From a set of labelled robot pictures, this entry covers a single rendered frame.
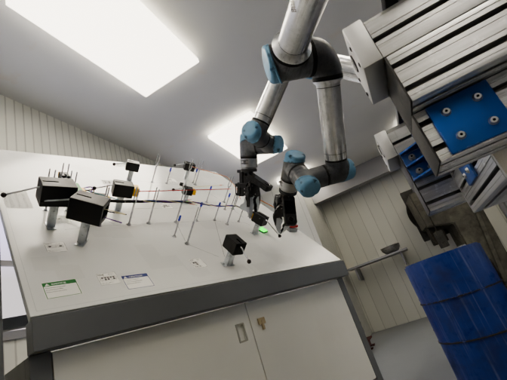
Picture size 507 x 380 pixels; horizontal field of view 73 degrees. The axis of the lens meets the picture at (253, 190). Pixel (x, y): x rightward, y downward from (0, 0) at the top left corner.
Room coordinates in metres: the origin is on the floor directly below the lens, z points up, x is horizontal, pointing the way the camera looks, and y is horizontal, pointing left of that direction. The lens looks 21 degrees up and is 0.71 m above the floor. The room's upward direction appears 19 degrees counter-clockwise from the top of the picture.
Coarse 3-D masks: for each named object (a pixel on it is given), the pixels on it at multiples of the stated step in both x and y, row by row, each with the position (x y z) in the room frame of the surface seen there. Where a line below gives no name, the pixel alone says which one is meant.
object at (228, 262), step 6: (228, 234) 1.09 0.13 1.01; (234, 234) 1.11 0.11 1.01; (228, 240) 1.08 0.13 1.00; (234, 240) 1.08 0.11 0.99; (240, 240) 1.09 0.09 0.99; (228, 246) 1.09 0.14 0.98; (234, 246) 1.07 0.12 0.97; (240, 246) 1.08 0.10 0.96; (228, 252) 1.11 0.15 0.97; (234, 252) 1.08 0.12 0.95; (240, 252) 1.10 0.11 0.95; (228, 258) 1.12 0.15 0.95; (246, 258) 1.08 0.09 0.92; (222, 264) 1.12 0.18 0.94; (228, 264) 1.13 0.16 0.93
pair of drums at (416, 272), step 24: (432, 264) 2.35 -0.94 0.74; (456, 264) 2.30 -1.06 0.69; (480, 264) 2.31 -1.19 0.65; (432, 288) 2.40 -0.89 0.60; (456, 288) 2.32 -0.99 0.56; (480, 288) 2.29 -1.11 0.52; (504, 288) 2.37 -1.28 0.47; (432, 312) 2.48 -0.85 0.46; (456, 312) 2.35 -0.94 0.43; (480, 312) 2.30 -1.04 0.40; (504, 312) 2.31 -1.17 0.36; (456, 336) 2.40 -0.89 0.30; (480, 336) 2.32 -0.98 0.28; (504, 336) 2.29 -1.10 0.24; (456, 360) 2.48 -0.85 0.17; (480, 360) 2.35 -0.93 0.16; (504, 360) 2.30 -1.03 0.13
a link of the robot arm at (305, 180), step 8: (296, 168) 1.09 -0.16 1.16; (304, 168) 1.08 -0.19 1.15; (312, 168) 1.08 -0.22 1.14; (320, 168) 1.08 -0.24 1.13; (288, 176) 1.12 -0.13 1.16; (296, 176) 1.08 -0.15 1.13; (304, 176) 1.06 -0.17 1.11; (312, 176) 1.06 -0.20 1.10; (320, 176) 1.08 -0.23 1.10; (296, 184) 1.08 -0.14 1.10; (304, 184) 1.05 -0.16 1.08; (312, 184) 1.06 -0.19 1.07; (320, 184) 1.07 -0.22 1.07; (304, 192) 1.07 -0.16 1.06; (312, 192) 1.08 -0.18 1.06
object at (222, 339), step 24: (216, 312) 1.05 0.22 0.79; (240, 312) 1.12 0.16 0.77; (120, 336) 0.84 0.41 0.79; (144, 336) 0.88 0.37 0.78; (168, 336) 0.93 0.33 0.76; (192, 336) 0.98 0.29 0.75; (216, 336) 1.03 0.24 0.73; (240, 336) 1.11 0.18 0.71; (72, 360) 0.76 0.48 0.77; (96, 360) 0.79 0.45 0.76; (120, 360) 0.83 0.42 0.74; (144, 360) 0.87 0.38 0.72; (168, 360) 0.92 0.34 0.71; (192, 360) 0.97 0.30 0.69; (216, 360) 1.02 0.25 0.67; (240, 360) 1.08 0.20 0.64
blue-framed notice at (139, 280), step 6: (120, 276) 0.88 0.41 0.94; (126, 276) 0.89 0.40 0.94; (132, 276) 0.90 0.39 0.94; (138, 276) 0.91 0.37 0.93; (144, 276) 0.92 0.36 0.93; (126, 282) 0.87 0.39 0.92; (132, 282) 0.88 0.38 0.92; (138, 282) 0.89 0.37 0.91; (144, 282) 0.90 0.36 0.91; (150, 282) 0.91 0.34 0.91; (132, 288) 0.86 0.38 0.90
